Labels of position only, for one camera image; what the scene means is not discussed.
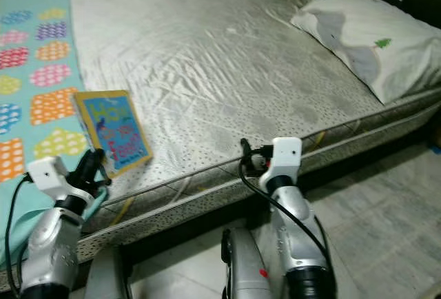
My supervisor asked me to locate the blue children's picture book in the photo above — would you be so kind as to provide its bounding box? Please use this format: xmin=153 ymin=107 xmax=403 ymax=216
xmin=72 ymin=90 xmax=154 ymax=179

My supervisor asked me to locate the white pillow with tree print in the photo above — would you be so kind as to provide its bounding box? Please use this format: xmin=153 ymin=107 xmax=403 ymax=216
xmin=291 ymin=0 xmax=441 ymax=105

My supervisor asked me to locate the grey left robot leg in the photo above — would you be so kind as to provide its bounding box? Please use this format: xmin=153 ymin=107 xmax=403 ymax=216
xmin=86 ymin=244 xmax=132 ymax=299

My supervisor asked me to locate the grey robot leg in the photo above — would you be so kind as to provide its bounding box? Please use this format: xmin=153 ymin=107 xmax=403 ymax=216
xmin=220 ymin=227 xmax=273 ymax=299
xmin=86 ymin=244 xmax=132 ymax=299

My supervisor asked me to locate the turquoise heart print mat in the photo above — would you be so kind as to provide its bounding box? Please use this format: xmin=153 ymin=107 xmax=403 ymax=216
xmin=0 ymin=0 xmax=111 ymax=279

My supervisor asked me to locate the white quilted mattress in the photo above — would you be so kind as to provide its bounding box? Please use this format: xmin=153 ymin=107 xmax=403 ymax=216
xmin=69 ymin=0 xmax=441 ymax=272

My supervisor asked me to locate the grey right robot leg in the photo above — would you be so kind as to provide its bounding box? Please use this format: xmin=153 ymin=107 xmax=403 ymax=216
xmin=220 ymin=227 xmax=273 ymax=299

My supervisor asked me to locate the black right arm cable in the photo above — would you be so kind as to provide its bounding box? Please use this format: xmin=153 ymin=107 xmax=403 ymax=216
xmin=238 ymin=161 xmax=331 ymax=272

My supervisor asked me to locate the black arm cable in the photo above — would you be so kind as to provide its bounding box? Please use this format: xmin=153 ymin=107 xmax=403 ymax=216
xmin=3 ymin=175 xmax=35 ymax=299
xmin=238 ymin=161 xmax=331 ymax=272

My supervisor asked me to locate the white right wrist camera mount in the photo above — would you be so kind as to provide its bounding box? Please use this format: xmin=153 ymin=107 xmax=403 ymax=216
xmin=258 ymin=136 xmax=304 ymax=189

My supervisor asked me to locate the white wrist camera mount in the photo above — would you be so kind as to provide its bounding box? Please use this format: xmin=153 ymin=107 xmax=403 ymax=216
xmin=258 ymin=136 xmax=304 ymax=189
xmin=26 ymin=157 xmax=80 ymax=203

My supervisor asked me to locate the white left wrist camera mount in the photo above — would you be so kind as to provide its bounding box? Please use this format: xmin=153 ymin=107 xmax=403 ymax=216
xmin=26 ymin=157 xmax=80 ymax=203

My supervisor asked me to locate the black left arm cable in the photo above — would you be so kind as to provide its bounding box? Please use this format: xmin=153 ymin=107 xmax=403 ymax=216
xmin=3 ymin=175 xmax=35 ymax=299

